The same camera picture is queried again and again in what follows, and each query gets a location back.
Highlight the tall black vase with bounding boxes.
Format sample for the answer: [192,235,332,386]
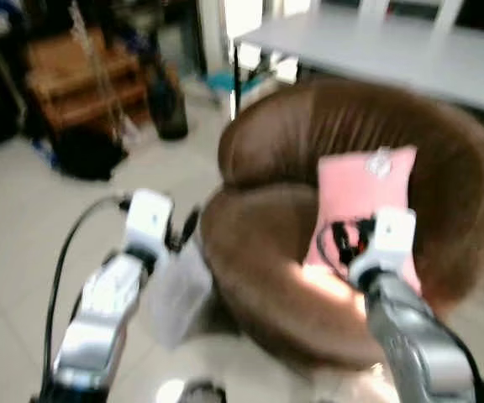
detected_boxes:
[145,57,191,142]

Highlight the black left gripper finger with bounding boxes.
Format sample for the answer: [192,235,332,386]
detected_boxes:
[179,207,202,250]

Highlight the grey table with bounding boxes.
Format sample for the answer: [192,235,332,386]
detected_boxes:
[233,7,484,116]

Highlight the teal mat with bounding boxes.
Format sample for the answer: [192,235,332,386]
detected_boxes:
[206,71,261,95]

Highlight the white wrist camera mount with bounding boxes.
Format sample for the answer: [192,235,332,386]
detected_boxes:
[124,191,175,253]
[348,207,418,288]

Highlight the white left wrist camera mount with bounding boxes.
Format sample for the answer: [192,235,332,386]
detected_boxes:
[124,191,175,253]

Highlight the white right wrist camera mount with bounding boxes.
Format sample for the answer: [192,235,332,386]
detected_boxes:
[348,207,418,288]

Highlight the dried plant stalks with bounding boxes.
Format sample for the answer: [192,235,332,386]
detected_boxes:
[68,0,142,152]

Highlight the pink pillow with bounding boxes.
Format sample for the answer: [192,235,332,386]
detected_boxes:
[302,146,423,296]

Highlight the black bag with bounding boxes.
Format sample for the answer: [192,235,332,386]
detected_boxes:
[52,126,130,182]

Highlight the brown wooden shelf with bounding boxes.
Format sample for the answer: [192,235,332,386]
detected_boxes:
[25,29,147,133]

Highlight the grey pillow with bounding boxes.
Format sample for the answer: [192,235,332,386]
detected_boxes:
[145,238,214,350]

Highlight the round brown sofa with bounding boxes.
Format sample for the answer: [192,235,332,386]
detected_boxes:
[200,77,484,370]

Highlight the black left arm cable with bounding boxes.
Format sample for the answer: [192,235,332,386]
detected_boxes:
[42,193,134,379]

